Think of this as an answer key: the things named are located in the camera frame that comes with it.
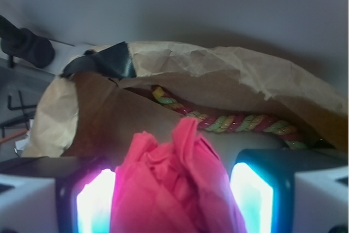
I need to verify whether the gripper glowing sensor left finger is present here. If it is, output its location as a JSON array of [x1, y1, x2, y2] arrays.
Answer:
[[1, 157, 116, 232]]

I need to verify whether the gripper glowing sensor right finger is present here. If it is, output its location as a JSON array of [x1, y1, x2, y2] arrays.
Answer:
[[230, 150, 348, 232]]

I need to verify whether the black hex key set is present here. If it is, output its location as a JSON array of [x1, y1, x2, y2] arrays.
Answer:
[[1, 90, 37, 144]]

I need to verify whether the brown paper bag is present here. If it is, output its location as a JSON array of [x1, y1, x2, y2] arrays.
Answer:
[[23, 41, 348, 157]]

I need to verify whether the black round knob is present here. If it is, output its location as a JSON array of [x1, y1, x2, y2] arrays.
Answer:
[[1, 15, 55, 69]]

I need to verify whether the colourful braided rope toy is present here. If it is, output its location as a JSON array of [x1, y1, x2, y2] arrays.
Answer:
[[152, 86, 308, 149]]

